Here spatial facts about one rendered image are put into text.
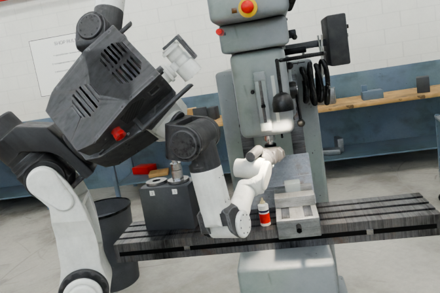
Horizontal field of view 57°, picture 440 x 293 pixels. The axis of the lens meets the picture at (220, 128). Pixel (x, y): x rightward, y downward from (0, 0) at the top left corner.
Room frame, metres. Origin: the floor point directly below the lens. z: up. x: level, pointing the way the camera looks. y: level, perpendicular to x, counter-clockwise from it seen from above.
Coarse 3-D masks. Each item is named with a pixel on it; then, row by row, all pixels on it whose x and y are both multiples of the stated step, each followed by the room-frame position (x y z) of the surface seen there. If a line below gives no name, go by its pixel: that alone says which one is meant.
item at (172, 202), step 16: (144, 192) 1.63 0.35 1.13; (160, 192) 1.60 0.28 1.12; (176, 192) 1.59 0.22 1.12; (192, 192) 1.61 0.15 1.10; (144, 208) 1.63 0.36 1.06; (160, 208) 1.61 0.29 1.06; (176, 208) 1.59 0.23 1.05; (192, 208) 1.58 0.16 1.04; (160, 224) 1.61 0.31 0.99; (176, 224) 1.59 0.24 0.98; (192, 224) 1.57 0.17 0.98
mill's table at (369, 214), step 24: (336, 216) 1.47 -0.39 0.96; (360, 216) 1.44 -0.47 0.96; (384, 216) 1.40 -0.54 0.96; (408, 216) 1.37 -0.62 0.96; (432, 216) 1.36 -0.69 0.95; (120, 240) 1.58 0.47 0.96; (144, 240) 1.54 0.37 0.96; (168, 240) 1.51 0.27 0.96; (192, 240) 1.49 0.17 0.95; (216, 240) 1.48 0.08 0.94; (240, 240) 1.46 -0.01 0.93; (264, 240) 1.45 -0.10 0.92; (288, 240) 1.44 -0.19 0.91; (312, 240) 1.42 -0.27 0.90; (336, 240) 1.41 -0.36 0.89; (360, 240) 1.40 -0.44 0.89
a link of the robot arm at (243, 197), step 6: (240, 186) 1.25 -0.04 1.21; (246, 186) 1.24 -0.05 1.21; (234, 192) 1.24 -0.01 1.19; (240, 192) 1.22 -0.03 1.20; (246, 192) 1.22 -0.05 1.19; (252, 192) 1.24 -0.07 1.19; (234, 198) 1.21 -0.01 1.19; (240, 198) 1.20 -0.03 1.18; (246, 198) 1.21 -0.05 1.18; (252, 198) 1.23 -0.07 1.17; (234, 204) 1.18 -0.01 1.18; (240, 204) 1.18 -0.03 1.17; (246, 204) 1.19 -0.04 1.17; (246, 210) 1.18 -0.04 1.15; (210, 228) 1.12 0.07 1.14; (216, 228) 1.11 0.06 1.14; (222, 228) 1.10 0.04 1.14; (228, 228) 1.09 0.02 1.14; (210, 234) 1.12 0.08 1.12; (216, 234) 1.11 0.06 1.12; (222, 234) 1.10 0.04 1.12; (228, 234) 1.09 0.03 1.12
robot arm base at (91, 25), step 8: (88, 16) 1.23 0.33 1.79; (96, 16) 1.22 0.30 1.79; (80, 24) 1.23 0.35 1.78; (88, 24) 1.22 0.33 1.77; (96, 24) 1.21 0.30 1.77; (104, 24) 1.21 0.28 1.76; (80, 32) 1.22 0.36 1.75; (88, 32) 1.21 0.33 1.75; (96, 32) 1.20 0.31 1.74; (80, 40) 1.21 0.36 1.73; (88, 40) 1.21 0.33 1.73; (80, 48) 1.22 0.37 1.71
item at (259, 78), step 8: (264, 72) 1.42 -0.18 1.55; (256, 80) 1.43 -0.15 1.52; (264, 80) 1.43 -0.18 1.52; (256, 88) 1.43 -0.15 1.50; (264, 88) 1.43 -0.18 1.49; (256, 96) 1.43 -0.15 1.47; (264, 96) 1.43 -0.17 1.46; (264, 104) 1.43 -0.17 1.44; (264, 112) 1.43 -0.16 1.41; (264, 120) 1.43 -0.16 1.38; (264, 128) 1.43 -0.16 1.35
